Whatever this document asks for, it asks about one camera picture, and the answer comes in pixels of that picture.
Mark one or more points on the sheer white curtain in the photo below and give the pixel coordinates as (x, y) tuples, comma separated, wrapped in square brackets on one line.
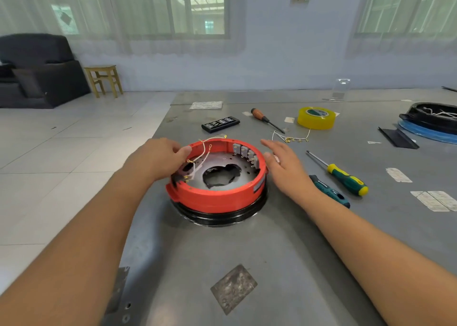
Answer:
[(28, 8), (403, 45)]

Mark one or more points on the red round appliance base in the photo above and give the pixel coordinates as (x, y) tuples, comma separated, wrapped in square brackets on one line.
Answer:
[(214, 194)]

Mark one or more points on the black remote control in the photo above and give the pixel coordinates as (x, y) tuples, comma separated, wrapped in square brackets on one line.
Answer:
[(220, 124)]

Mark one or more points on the black round appliance part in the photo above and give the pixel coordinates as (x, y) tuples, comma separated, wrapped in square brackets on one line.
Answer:
[(428, 116)]

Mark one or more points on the white paper sheet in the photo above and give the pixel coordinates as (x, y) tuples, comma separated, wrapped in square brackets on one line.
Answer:
[(205, 105)]

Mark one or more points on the black flat plate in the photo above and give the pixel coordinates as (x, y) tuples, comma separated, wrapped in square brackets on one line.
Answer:
[(398, 138)]

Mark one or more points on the person's right forearm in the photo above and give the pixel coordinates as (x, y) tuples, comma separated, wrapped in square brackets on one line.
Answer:
[(385, 265)]

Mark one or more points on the narrow white tape strip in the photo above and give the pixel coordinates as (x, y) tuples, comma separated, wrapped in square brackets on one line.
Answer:
[(399, 174)]

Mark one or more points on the wide white tape strips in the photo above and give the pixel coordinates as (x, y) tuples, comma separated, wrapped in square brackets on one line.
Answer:
[(435, 201)]

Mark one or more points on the black armchair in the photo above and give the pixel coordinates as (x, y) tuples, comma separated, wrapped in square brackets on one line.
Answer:
[(39, 72)]

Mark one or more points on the person's left forearm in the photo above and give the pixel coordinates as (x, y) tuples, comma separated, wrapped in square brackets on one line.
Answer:
[(57, 265)]

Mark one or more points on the person's right hand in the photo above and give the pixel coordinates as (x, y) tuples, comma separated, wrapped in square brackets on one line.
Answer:
[(289, 172)]

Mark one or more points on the small wooden stool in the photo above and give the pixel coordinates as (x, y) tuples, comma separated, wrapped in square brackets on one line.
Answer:
[(103, 69)]

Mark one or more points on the person's left hand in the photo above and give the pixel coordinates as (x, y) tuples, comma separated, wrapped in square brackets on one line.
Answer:
[(153, 161)]

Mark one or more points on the yellow tape roll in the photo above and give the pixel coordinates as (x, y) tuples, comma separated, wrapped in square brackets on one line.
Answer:
[(307, 124)]

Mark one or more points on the thin black rod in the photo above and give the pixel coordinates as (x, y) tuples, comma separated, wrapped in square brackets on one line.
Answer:
[(450, 89)]

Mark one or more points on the large barred window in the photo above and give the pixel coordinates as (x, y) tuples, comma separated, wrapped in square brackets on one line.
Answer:
[(407, 8), (143, 8)]

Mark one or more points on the grey metal table bracket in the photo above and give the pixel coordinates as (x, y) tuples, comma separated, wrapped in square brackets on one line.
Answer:
[(118, 297)]

